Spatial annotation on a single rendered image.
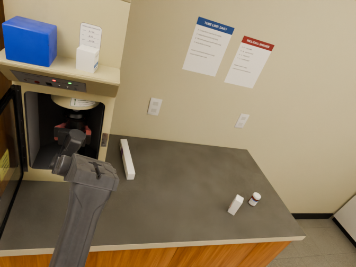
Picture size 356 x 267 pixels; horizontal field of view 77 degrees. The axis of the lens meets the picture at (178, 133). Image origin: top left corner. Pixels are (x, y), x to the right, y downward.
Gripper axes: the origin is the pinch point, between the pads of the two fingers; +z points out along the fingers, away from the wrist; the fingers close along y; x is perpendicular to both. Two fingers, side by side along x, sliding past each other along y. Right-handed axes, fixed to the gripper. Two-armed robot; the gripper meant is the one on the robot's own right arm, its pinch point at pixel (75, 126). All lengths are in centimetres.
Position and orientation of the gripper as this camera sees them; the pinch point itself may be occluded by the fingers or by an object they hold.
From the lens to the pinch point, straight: 107.2
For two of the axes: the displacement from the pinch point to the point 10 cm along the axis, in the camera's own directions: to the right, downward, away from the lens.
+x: -3.0, 7.9, 5.4
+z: -2.0, -6.1, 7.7
